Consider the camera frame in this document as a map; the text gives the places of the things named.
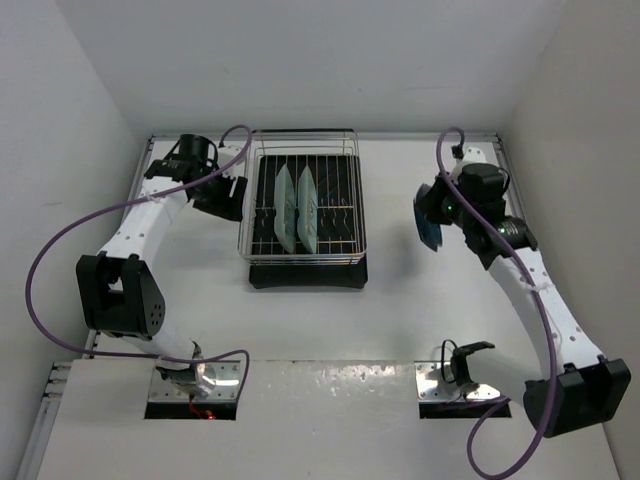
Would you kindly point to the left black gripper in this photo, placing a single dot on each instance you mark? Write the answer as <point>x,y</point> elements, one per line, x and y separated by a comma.
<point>226,207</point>

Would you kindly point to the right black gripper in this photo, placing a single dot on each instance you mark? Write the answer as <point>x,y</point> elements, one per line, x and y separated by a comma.
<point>439,186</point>

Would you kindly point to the dark blue leaf plate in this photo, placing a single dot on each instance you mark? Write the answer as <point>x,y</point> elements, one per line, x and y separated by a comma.
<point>427,207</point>

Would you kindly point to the light green rectangular plate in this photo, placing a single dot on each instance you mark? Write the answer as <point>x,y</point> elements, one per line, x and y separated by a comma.
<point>285,210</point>

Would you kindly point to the light green plate with berries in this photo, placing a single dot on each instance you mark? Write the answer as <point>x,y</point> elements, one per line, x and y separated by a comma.
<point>307,205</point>

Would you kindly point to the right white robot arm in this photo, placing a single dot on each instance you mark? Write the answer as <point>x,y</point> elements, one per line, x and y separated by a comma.
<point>572,385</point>

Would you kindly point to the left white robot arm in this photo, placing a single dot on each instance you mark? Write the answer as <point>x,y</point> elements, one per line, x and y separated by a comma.
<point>119,295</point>

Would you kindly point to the black drip tray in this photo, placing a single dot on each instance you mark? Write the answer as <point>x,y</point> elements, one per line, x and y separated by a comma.
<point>310,275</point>

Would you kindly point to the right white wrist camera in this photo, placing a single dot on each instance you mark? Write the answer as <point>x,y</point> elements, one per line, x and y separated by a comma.
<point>470,155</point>

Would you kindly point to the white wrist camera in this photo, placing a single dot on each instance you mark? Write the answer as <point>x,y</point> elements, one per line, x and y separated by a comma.
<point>470,155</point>
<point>226,155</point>

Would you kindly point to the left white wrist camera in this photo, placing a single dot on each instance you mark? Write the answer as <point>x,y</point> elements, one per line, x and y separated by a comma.
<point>226,155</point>

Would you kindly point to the metal wire dish rack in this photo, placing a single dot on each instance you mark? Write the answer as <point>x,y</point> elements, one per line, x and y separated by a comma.
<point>289,142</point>

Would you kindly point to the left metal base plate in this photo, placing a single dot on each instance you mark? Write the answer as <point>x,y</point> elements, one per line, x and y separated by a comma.
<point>222,380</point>

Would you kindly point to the metal base plate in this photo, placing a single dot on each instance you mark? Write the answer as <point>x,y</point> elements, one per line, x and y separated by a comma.
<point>434,383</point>
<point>222,380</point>

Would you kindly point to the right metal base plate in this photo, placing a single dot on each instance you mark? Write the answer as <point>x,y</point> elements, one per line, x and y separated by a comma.
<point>434,383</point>

